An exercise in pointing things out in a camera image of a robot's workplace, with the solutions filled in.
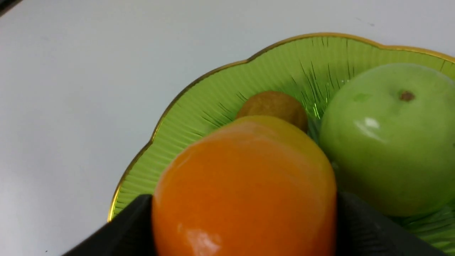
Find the orange fruit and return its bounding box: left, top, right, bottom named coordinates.
left=152, top=116, right=337, bottom=256

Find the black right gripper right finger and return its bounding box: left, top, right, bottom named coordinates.
left=335, top=192, right=446, bottom=256

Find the brown kiwi fruit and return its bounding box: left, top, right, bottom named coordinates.
left=236, top=91, right=309, bottom=133

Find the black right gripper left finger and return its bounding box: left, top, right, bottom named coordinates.
left=64, top=194, right=157, bottom=256

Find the green apple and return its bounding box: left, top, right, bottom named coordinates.
left=319, top=63, right=454, bottom=217

